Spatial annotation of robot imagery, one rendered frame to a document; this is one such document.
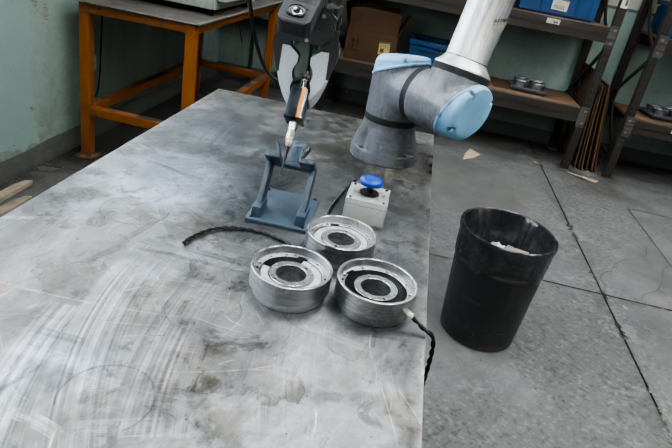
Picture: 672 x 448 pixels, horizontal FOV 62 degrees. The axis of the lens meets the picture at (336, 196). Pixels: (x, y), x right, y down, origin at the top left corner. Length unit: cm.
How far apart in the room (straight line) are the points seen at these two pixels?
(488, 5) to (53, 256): 84
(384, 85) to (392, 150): 14
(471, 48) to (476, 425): 115
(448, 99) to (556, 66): 374
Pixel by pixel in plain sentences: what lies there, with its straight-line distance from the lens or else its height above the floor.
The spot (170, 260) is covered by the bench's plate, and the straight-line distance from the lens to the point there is 79.
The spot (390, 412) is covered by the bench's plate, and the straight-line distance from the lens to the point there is 62.
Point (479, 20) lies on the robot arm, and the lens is 113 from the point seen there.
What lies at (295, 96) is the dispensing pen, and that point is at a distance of 85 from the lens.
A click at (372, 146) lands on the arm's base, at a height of 84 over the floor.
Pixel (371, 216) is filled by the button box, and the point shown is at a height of 82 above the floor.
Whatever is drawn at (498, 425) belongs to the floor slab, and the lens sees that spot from 188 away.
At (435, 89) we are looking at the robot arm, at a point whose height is 100.
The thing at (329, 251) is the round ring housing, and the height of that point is 83.
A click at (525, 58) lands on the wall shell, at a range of 477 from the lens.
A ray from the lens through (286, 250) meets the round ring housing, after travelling 77.
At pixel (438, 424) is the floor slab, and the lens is 180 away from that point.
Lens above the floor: 123
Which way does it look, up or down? 24 degrees down
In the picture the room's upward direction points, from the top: 11 degrees clockwise
